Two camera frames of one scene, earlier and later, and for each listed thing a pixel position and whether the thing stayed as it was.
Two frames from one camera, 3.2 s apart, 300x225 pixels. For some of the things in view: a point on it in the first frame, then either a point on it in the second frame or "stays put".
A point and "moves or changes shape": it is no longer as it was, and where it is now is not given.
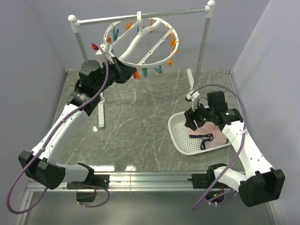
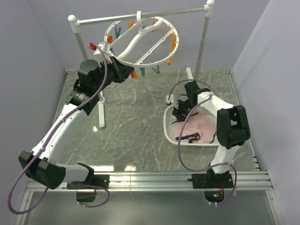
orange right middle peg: x=177 y=51 stays put
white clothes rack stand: x=76 y=23 stays put
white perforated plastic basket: x=184 y=144 → x=168 y=132
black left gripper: x=123 y=72 stays put
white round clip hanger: x=131 y=47 stays put
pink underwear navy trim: x=210 y=135 moves or changes shape
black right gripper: x=190 y=122 → x=178 y=112
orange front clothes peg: x=136 y=75 moves or changes shape
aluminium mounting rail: x=130 y=181 stays put
